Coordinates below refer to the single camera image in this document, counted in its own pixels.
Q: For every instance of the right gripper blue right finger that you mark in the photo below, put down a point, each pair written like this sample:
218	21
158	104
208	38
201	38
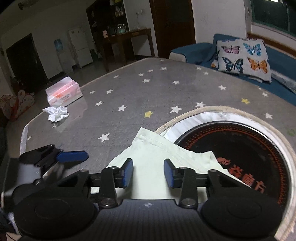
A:
170	172

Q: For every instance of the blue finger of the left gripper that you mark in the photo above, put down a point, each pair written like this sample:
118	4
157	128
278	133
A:
72	156

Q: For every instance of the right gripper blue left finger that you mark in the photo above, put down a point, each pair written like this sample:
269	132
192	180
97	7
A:
126	172

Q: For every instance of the pale green t-shirt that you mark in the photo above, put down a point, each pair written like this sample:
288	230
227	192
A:
148	152

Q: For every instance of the crumpled white tissue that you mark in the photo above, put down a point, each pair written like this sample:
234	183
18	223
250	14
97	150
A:
56	114

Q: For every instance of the red play tent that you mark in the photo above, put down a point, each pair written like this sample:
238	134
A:
14	106

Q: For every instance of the pink tissue box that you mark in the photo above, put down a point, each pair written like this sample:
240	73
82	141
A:
63	93

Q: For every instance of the round induction cooktop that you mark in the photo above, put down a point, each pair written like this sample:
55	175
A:
251	150

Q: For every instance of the water dispenser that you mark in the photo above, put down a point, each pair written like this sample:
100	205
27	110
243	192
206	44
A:
63	57

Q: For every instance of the white refrigerator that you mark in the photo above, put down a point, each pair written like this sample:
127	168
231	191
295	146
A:
80	47

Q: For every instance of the wooden side table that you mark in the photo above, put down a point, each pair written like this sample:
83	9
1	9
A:
124	40

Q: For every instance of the butterfly print cushion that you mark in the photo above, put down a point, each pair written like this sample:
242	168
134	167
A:
245	57

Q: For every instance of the dark wooden door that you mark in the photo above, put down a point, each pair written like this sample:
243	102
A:
173	24

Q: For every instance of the blue bench sofa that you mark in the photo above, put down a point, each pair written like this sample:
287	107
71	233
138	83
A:
282	65

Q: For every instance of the dark window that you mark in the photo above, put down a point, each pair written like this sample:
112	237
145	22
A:
275	14

